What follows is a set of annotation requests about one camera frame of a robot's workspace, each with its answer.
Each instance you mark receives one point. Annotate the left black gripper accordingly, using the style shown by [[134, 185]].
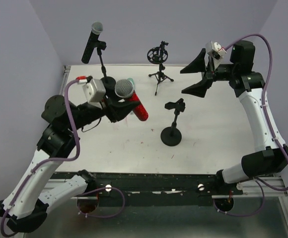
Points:
[[111, 109]]

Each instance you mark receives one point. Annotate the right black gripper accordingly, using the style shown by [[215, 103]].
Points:
[[209, 73]]

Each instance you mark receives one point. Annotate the red microphone grey grille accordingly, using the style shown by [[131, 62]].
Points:
[[125, 89]]

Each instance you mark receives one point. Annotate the short black round-base stand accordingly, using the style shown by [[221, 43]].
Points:
[[107, 80]]

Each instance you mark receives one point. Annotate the tall black round-base stand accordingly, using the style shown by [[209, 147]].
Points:
[[171, 136]]

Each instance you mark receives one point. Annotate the black microphone silver grille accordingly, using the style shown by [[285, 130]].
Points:
[[96, 30]]

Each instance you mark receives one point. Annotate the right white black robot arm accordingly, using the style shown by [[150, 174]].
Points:
[[271, 151]]

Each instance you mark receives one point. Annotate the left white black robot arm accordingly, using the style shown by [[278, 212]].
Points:
[[28, 206]]

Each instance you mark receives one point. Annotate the mint green microphone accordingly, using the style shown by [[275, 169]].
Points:
[[131, 80]]

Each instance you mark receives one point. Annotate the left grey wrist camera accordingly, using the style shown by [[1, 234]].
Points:
[[93, 90]]

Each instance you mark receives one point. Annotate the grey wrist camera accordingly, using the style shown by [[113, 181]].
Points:
[[93, 90], [215, 53]]

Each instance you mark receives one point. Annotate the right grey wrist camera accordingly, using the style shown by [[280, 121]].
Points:
[[215, 53]]

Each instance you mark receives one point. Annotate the black tripod shock mount stand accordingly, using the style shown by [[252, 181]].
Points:
[[159, 55]]

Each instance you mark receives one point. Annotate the black mounting base plate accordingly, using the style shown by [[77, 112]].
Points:
[[147, 190]]

